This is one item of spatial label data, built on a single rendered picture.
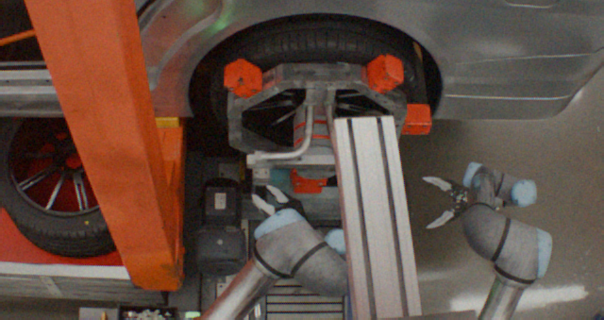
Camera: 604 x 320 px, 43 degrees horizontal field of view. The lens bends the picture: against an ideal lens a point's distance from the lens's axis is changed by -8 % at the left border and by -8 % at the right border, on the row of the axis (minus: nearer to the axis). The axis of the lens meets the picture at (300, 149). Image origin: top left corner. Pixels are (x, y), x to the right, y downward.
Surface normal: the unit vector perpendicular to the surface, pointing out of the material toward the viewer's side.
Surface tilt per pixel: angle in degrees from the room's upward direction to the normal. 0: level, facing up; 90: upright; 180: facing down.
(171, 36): 90
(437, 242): 0
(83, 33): 90
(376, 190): 0
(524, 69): 90
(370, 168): 0
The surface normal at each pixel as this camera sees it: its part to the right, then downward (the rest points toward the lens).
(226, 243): 0.05, -0.47
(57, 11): 0.02, 0.88
